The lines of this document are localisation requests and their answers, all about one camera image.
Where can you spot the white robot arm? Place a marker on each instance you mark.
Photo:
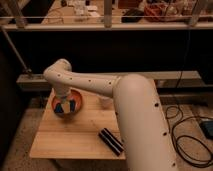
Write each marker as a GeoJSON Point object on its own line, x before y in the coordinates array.
{"type": "Point", "coordinates": [141, 121]}

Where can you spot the black rectangular block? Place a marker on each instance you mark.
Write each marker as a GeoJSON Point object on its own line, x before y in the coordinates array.
{"type": "Point", "coordinates": [111, 141]}

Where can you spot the blue and white gripper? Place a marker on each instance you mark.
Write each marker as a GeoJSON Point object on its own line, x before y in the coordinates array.
{"type": "Point", "coordinates": [64, 106]}

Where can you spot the wooden table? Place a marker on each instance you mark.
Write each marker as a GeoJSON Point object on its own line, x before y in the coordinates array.
{"type": "Point", "coordinates": [76, 138]}

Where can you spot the metal diagonal pole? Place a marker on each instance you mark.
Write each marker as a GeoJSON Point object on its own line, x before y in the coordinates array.
{"type": "Point", "coordinates": [26, 69]}

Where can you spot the grey ledge beam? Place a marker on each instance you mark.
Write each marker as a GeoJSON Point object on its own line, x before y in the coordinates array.
{"type": "Point", "coordinates": [162, 79]}

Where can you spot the orange ceramic bowl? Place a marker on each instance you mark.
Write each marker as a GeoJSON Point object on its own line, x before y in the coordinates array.
{"type": "Point", "coordinates": [73, 94]}

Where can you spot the blue box on floor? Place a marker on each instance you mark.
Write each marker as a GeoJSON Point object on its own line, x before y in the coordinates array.
{"type": "Point", "coordinates": [207, 128]}

